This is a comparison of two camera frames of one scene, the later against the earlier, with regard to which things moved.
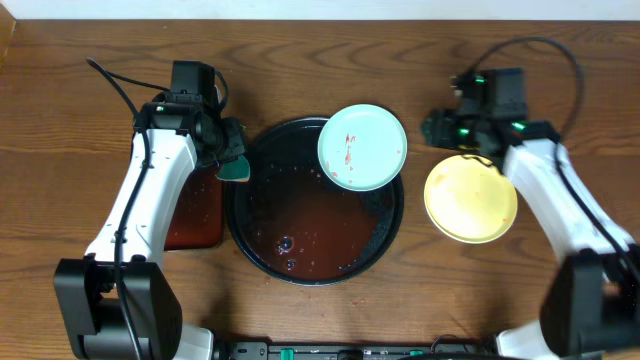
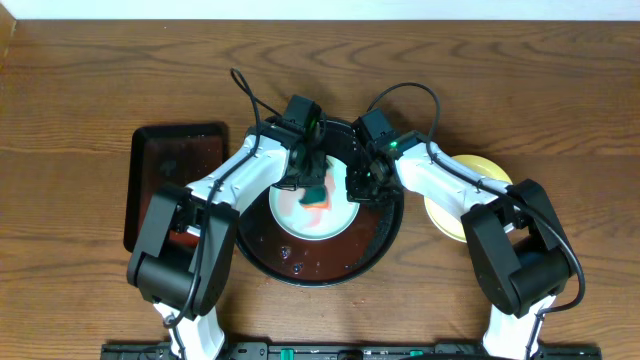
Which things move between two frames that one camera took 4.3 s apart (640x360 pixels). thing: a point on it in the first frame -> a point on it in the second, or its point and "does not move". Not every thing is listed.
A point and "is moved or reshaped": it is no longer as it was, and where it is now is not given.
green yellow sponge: (238, 170) is moved or reshaped
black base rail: (263, 351) does not move
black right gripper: (437, 129) -> (357, 193)
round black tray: (293, 224) does not move
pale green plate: (362, 147) is moved or reshaped
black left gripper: (233, 128) -> (318, 181)
